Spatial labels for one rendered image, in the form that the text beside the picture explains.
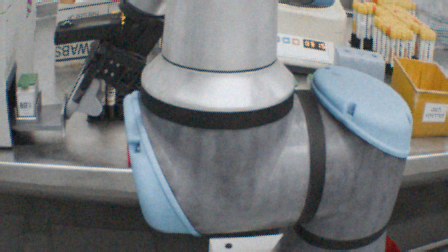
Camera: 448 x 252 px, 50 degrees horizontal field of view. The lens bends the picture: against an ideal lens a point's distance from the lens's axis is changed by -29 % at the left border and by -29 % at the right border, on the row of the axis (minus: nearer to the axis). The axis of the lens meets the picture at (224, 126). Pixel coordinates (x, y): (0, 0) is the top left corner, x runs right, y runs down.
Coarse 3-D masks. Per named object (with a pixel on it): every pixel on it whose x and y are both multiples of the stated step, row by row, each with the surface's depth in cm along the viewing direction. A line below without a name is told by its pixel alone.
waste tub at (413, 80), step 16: (400, 64) 99; (416, 64) 103; (432, 64) 103; (400, 80) 99; (416, 80) 105; (432, 80) 105; (416, 96) 91; (432, 96) 92; (416, 112) 93; (432, 112) 94; (416, 128) 95; (432, 128) 96
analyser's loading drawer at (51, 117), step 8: (40, 96) 87; (64, 96) 88; (16, 104) 83; (40, 104) 87; (48, 104) 89; (56, 104) 90; (64, 104) 86; (16, 112) 82; (40, 112) 87; (48, 112) 87; (56, 112) 88; (64, 112) 85; (16, 120) 83; (24, 120) 83; (32, 120) 84; (40, 120) 85; (48, 120) 85; (56, 120) 86; (64, 120) 85; (16, 128) 83; (24, 128) 84; (32, 128) 84; (40, 128) 84; (48, 128) 84; (56, 128) 85; (64, 128) 85
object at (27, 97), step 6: (36, 84) 84; (18, 90) 82; (24, 90) 82; (30, 90) 82; (36, 90) 84; (18, 96) 81; (24, 96) 82; (30, 96) 82; (36, 96) 84; (18, 102) 82; (24, 102) 82; (30, 102) 83; (36, 102) 84; (18, 108) 83; (24, 108) 83; (30, 108) 83; (18, 114) 83; (24, 114) 83; (30, 114) 84
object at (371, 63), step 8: (336, 48) 99; (344, 48) 100; (352, 48) 101; (336, 56) 100; (344, 56) 97; (352, 56) 98; (360, 56) 98; (368, 56) 99; (376, 56) 100; (336, 64) 100; (344, 64) 98; (352, 64) 98; (360, 64) 98; (368, 64) 98; (376, 64) 98; (384, 64) 98; (368, 72) 99; (376, 72) 99; (384, 72) 99
